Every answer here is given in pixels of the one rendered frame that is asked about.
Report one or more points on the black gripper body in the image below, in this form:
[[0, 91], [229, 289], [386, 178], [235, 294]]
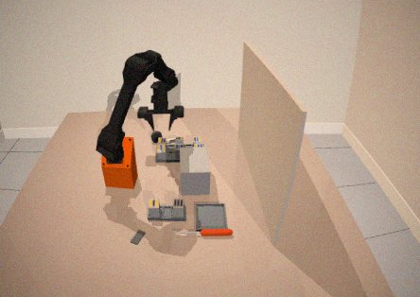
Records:
[[160, 107]]

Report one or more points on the orange-handled screwdriver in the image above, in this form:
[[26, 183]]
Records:
[[211, 232]]

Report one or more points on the beige flat panel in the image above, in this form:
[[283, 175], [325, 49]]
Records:
[[271, 131]]

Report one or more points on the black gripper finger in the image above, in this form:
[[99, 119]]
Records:
[[150, 121], [171, 120]]

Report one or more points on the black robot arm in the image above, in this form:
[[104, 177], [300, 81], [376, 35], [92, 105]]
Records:
[[137, 68]]

